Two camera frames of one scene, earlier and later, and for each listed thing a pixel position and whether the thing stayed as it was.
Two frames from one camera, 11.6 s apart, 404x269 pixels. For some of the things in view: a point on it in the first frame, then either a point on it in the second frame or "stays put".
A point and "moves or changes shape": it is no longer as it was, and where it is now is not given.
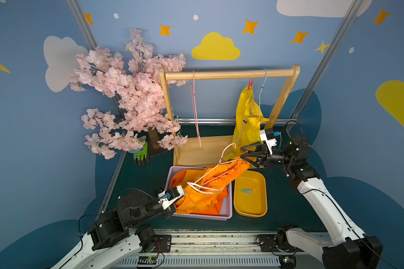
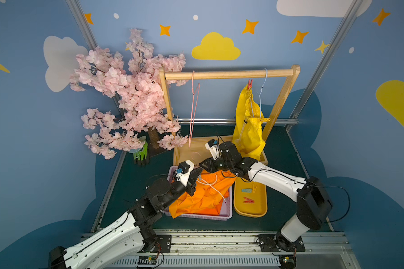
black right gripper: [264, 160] to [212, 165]
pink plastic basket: [226, 212] stays put
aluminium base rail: [216, 249] stays put
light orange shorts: [207, 188] moves or changes shape
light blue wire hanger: [260, 91] stays put
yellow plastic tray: [251, 205] stays put
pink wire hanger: [219, 163] moves or changes shape
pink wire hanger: [195, 107] moves or changes shape
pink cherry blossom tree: [141, 82] stays put
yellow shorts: [248, 119] stays put
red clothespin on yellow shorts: [250, 84] stays put
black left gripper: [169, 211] to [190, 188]
